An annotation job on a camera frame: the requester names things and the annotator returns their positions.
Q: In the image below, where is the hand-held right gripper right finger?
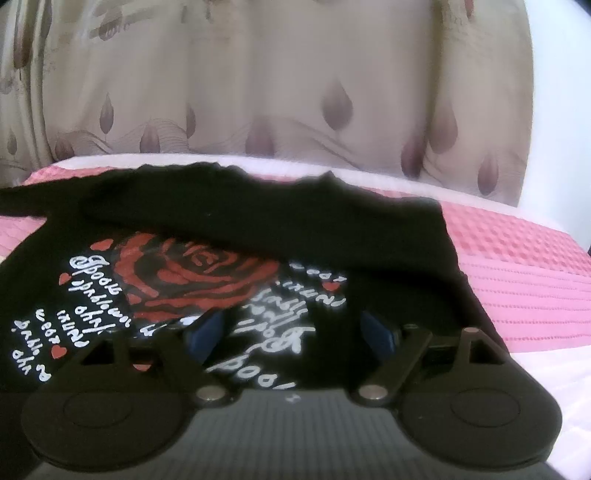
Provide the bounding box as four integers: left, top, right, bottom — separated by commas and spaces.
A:
348, 310, 527, 407

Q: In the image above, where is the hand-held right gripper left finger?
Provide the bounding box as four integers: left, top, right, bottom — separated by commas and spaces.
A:
60, 311, 230, 405

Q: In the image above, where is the black rose print t-shirt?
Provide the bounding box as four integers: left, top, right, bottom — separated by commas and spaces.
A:
0, 161, 500, 394

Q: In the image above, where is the pink checked blanket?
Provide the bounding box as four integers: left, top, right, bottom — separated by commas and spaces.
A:
0, 154, 591, 462

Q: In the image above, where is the beige leaf print curtain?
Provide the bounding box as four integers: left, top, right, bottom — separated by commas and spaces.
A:
0, 0, 537, 207

